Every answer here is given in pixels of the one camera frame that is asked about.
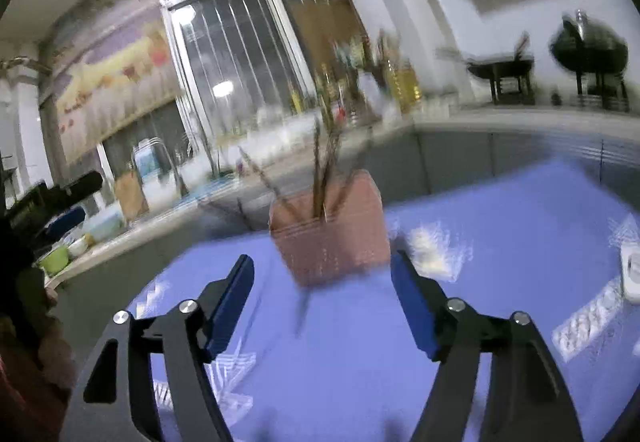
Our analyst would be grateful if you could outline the steel kitchen faucet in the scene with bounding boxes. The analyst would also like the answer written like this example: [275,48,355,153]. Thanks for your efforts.
[131,137,184,199]

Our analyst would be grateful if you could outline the blue printed tablecloth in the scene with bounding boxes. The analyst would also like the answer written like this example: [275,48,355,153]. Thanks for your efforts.
[120,157,640,442]

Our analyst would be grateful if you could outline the black lidded wok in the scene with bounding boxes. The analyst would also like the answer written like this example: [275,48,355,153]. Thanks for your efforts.
[549,9,630,111]

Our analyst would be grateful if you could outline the kitchen counter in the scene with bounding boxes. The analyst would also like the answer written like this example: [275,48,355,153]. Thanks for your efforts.
[30,106,640,283]

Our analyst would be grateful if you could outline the leaning wooden chopping board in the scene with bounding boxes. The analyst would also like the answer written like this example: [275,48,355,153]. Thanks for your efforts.
[114,170,151,223]

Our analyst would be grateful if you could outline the green bowl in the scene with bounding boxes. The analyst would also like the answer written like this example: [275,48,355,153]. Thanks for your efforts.
[39,244,71,275]

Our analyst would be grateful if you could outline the white plastic object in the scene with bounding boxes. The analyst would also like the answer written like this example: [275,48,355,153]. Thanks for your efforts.
[617,242,640,305]

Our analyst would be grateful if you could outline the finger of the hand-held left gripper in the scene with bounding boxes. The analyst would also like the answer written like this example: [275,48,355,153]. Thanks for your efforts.
[31,204,87,243]
[10,171,105,219]

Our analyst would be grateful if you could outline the pink plastic utensil basket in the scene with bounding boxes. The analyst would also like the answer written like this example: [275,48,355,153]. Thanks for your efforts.
[268,170,392,290]

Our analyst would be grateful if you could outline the yellow cooking oil bottle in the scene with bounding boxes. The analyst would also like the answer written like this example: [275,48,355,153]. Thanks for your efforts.
[385,56,424,115]

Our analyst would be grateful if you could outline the blue white carton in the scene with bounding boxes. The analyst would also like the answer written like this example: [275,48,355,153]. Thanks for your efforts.
[135,143,166,183]

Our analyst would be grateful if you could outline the white plastic jug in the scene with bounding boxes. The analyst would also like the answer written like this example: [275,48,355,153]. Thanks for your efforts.
[357,72,386,119]

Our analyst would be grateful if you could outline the bundle of brown chopsticks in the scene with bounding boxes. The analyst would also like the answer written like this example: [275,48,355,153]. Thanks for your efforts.
[200,114,376,233]

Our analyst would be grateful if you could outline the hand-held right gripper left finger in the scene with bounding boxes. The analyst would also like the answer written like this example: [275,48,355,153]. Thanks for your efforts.
[60,254,256,442]

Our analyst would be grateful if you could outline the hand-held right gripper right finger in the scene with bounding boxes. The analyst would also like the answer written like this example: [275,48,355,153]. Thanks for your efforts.
[390,250,586,442]

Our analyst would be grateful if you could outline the gas stove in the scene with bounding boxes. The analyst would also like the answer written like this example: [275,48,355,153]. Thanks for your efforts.
[465,72,634,115]

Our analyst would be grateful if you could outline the grey kitchen cabinet fronts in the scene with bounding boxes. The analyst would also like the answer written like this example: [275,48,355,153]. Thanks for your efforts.
[55,129,640,358]

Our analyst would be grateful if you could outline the white bowl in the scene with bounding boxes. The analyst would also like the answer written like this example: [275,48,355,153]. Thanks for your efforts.
[67,234,91,258]

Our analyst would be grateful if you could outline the black open wok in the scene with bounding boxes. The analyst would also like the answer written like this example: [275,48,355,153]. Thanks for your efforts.
[437,32,536,105]

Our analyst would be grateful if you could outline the person's left forearm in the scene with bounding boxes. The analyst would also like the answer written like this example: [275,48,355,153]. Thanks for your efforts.
[0,352,67,442]

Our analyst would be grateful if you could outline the wall poster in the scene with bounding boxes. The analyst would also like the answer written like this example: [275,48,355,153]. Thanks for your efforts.
[47,0,184,169]

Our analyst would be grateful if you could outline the barred kitchen window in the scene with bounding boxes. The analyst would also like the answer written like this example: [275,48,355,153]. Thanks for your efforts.
[160,0,351,163]

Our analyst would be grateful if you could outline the person's left hand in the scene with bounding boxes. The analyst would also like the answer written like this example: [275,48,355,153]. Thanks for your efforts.
[20,267,79,404]

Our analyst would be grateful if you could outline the pale blue plastic container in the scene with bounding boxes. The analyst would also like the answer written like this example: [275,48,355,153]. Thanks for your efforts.
[82,211,126,243]

